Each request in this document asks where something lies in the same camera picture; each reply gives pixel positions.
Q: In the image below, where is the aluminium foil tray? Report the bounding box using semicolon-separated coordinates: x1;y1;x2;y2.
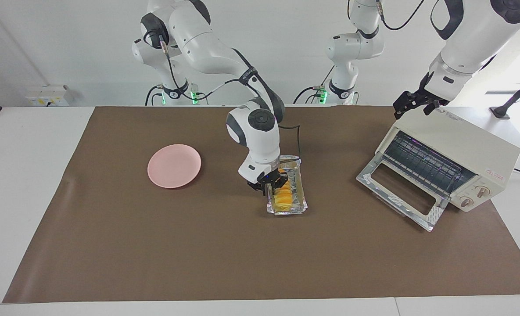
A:
266;155;308;215

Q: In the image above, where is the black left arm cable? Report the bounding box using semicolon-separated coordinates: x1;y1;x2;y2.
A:
376;0;426;31

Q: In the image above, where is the wire oven rack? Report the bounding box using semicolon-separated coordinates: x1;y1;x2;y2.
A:
384;131;476;194

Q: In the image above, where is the black right base cable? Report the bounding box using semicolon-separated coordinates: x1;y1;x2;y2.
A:
145;85;166;106

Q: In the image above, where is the pink round plate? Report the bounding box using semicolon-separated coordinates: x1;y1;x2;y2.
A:
147;144;202;189

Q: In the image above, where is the metal glass oven door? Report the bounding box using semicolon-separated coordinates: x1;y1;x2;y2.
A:
355;151;451;232

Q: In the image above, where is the sliced orange bread loaf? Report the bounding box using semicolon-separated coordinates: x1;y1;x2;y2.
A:
274;176;294;211

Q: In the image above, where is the black base cable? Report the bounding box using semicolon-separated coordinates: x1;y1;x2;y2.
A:
145;85;166;106
293;66;334;104

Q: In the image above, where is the black stand with pole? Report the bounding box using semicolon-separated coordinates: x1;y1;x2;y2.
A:
490;70;520;119

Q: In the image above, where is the cream toaster oven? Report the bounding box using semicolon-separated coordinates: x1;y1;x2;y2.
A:
375;107;520;212

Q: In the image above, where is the brown table mat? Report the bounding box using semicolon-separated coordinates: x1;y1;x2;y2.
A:
2;105;520;304

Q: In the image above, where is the black left base cable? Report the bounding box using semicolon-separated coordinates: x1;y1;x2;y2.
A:
293;66;334;104

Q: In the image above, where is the white wall outlet box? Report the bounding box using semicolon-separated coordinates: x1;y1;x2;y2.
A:
26;85;70;107

